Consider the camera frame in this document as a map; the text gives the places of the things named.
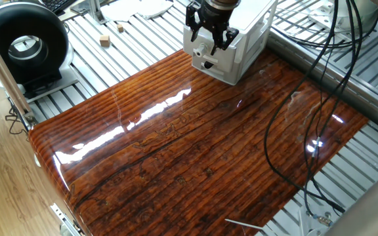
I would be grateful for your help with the aluminium profile rail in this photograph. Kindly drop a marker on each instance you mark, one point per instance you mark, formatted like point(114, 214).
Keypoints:
point(340, 83)

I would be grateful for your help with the aluminium diagonal beam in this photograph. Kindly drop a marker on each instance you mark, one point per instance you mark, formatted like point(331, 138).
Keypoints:
point(2, 70)

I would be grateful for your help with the robot base plate with bolts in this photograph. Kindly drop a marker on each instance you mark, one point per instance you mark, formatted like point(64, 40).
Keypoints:
point(307, 227)

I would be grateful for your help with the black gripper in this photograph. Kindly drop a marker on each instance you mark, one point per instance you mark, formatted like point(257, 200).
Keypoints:
point(215, 19)

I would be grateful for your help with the small wooden cube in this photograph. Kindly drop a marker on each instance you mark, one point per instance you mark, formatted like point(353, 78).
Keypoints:
point(120, 28)

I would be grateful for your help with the white drawer with black knob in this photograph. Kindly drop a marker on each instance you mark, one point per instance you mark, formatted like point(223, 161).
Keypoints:
point(222, 78)

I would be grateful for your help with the white cloth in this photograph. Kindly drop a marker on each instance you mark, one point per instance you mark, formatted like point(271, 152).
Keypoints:
point(126, 11)

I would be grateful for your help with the dark grey flat plate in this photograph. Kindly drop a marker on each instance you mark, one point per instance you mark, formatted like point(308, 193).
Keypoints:
point(80, 8)

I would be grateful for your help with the aluminium post bracket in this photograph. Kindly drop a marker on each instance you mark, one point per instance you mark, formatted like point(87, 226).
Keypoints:
point(95, 13)

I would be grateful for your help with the small wooden block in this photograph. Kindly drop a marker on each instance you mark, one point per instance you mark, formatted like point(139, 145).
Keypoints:
point(104, 41)

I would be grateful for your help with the grey metal base plate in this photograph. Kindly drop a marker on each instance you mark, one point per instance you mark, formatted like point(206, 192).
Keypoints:
point(61, 85)

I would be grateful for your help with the black keyboard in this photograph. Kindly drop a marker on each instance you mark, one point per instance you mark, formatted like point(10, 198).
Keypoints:
point(54, 5)

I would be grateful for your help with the glossy wood-grain mat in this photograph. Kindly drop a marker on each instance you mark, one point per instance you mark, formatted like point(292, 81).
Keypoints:
point(176, 147)

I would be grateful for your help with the white plastic drawer cabinet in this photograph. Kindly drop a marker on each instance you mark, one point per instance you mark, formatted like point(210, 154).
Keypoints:
point(258, 36)

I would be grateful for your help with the metal mounting plate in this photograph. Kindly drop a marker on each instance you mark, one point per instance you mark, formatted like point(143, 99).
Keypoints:
point(322, 16)

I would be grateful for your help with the white cylindrical device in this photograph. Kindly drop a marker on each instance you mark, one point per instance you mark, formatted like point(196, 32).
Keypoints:
point(359, 16)

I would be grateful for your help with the metal slide bracket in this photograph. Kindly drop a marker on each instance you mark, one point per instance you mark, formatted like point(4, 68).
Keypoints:
point(61, 216)

